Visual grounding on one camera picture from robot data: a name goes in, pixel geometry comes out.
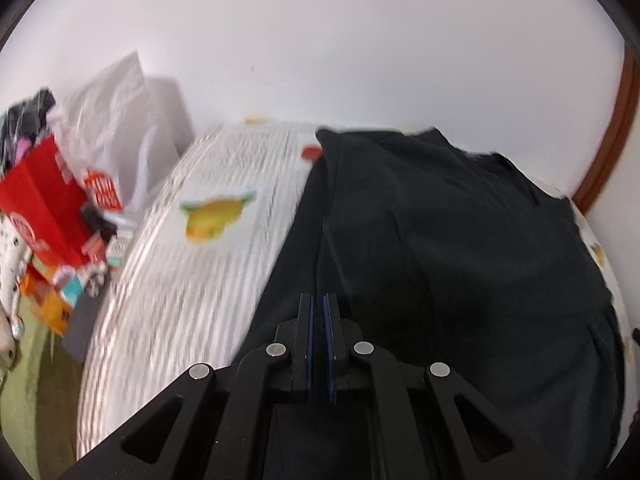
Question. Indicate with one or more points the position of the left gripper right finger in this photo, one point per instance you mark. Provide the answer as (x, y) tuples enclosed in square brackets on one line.
[(423, 423)]

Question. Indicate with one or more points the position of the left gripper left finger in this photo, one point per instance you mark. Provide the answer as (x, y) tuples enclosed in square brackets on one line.
[(210, 424)]

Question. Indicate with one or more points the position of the black sweater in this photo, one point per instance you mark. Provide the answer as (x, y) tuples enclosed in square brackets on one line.
[(442, 255)]

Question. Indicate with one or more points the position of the black smartphone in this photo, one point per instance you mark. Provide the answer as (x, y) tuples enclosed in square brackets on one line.
[(77, 337)]

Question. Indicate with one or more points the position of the fruit print tablecloth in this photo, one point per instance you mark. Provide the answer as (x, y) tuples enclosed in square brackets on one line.
[(193, 276)]

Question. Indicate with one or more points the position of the green bed sheet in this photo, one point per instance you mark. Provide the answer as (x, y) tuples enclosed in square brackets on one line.
[(39, 401)]

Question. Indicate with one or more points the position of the orange juice bottle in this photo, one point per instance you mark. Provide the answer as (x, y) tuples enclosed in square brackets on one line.
[(48, 305)]

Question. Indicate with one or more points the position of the white spotted plush toy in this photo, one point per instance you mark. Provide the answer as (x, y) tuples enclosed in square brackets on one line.
[(15, 256)]

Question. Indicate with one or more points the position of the red paper bag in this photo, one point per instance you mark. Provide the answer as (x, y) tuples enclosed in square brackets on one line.
[(43, 201)]

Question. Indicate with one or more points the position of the white Miniso paper bag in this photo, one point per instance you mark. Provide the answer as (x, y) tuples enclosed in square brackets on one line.
[(114, 138)]

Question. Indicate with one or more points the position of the plaid dark cloth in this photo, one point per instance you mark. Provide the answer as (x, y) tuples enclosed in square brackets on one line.
[(23, 126)]

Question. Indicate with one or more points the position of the brown wooden door frame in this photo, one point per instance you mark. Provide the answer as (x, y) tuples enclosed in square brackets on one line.
[(614, 138)]

